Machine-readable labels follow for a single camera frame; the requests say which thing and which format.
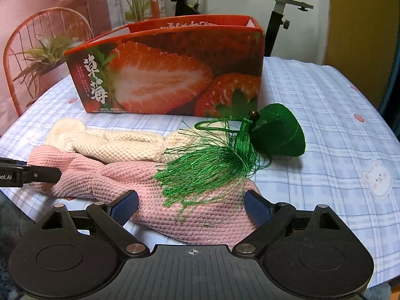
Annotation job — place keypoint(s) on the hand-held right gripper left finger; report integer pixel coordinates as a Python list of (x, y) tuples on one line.
[(123, 207)]

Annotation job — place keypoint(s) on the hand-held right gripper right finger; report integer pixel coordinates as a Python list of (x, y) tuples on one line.
[(257, 207)]

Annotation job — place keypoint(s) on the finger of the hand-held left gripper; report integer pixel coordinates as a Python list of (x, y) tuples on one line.
[(42, 175)]

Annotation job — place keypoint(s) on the pink knitted headband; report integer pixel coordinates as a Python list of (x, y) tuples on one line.
[(125, 172)]

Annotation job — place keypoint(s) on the cream knitted headband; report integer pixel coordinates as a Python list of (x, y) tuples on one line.
[(125, 148)]

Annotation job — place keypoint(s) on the green tasselled sachet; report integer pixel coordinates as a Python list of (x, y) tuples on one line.
[(281, 134)]

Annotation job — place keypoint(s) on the red strawberry print cardboard box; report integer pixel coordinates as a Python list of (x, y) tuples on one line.
[(156, 78)]

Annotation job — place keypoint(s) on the black exercise bike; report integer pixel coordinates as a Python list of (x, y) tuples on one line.
[(278, 22)]

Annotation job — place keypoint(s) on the yellow wooden panel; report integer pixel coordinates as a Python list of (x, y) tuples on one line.
[(359, 22)]

